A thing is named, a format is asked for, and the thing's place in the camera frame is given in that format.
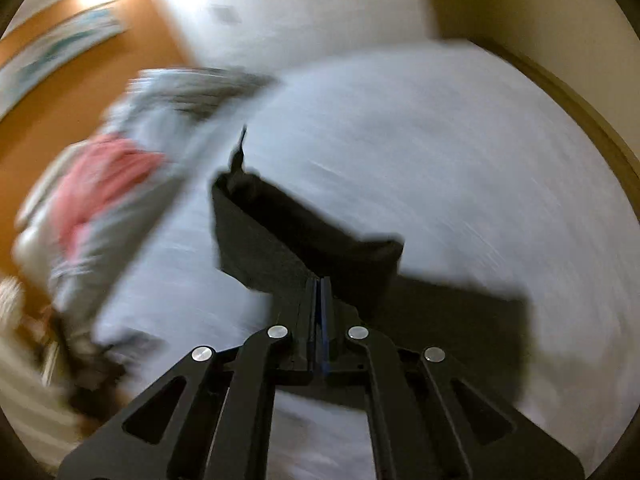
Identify crumpled grey garment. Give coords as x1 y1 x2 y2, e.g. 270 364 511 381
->
127 66 278 122

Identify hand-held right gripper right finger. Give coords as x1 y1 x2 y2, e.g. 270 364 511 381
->
318 276 586 480

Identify black pants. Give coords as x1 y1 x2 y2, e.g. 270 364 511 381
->
210 125 532 413

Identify bed with butterfly print sheet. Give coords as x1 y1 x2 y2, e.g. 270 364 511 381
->
92 40 621 480

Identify pink cloth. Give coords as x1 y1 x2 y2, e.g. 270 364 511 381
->
52 135 166 256

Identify white wardrobe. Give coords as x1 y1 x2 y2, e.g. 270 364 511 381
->
152 0 436 68

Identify light grey duvet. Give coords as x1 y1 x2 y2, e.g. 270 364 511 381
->
15 66 281 321

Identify framed wall picture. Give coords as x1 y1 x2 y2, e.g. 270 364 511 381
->
0 1 126 116

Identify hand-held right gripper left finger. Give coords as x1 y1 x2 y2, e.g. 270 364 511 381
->
56 276 320 480

